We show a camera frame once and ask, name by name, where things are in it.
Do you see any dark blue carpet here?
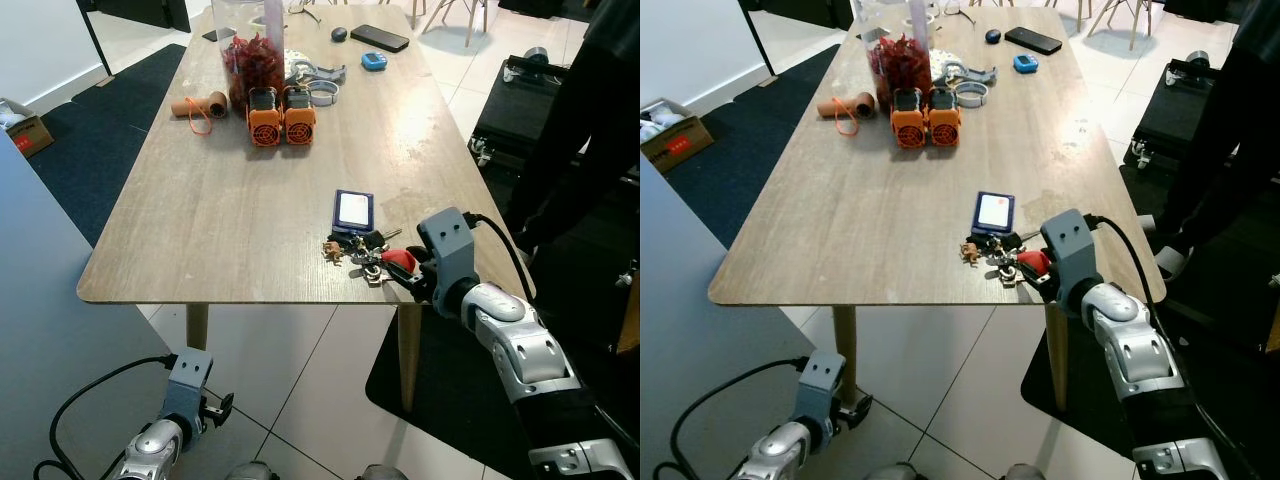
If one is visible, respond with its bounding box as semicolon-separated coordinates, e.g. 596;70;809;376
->
665;45;846;251
25;43;191;247

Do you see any clear jar of red chilies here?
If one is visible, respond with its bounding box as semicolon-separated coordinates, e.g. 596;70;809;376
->
210;0;288;113
852;0;936;111

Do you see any white chair with wooden legs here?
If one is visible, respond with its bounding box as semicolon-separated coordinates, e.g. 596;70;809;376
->
1085;0;1153;51
412;0;503;48

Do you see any orange black device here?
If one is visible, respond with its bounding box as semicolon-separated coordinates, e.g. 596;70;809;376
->
928;86;965;147
247;87;285;149
892;87;932;151
282;86;317;146

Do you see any person in black clothes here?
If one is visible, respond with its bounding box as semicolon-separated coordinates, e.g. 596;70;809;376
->
505;0;641;266
1145;0;1280;283

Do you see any black cabinet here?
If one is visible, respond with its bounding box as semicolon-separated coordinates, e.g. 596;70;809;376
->
745;0;857;31
75;0;191;36

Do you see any black floor mat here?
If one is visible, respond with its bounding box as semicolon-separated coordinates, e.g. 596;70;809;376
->
365;200;641;480
1020;165;1280;480

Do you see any grey clamp tool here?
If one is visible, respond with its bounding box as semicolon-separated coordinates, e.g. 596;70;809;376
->
935;60;998;89
288;60;347;89

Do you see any blue card holder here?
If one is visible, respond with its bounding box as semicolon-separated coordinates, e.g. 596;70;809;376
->
332;189;375;237
973;190;1017;238

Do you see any light wooden table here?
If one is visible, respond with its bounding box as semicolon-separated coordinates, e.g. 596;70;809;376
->
77;5;536;413
708;5;1168;413

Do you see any black smartphone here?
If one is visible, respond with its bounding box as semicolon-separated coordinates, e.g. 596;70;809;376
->
350;24;411;53
1005;26;1063;56

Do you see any black hard case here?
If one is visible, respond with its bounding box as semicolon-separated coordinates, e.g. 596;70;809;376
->
470;55;567;167
1125;58;1217;171

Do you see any brown cardboard box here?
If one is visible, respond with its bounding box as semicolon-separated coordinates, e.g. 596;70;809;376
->
0;98;56;158
640;98;715;176

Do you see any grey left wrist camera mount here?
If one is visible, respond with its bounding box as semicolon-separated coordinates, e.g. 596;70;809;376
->
800;350;852;434
160;347;214;437

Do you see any bunch of keys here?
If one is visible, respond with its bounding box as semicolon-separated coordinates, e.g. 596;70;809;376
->
322;231;401;287
960;232;1033;287

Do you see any brown cardboard tube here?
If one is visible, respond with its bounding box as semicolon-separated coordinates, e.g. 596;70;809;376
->
166;91;230;119
817;93;879;120

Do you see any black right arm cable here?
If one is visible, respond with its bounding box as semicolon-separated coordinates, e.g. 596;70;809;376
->
1090;213;1263;480
470;213;641;456

